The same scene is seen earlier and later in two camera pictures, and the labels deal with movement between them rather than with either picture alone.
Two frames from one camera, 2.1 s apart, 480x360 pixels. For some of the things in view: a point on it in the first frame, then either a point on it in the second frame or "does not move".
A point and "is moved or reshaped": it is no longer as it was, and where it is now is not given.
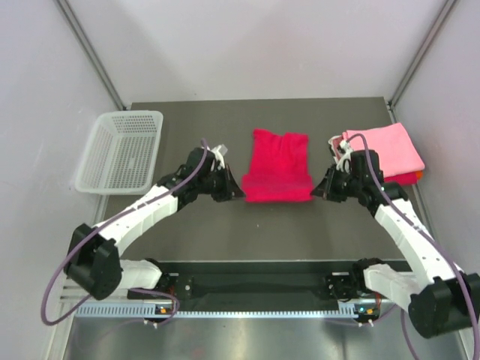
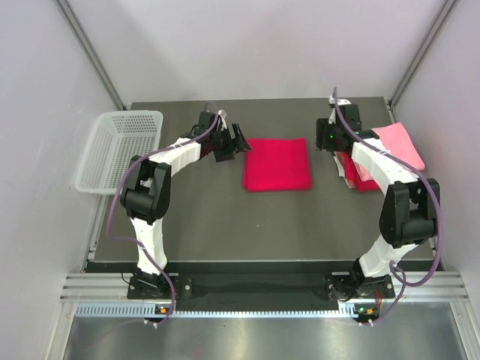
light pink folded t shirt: x=397 y=153 does not move
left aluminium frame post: x=77 y=29 does not move
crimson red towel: x=279 y=168 is moved or reshaped
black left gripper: x=230 y=189 → x=227 y=153
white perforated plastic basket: x=122 y=154 does not move
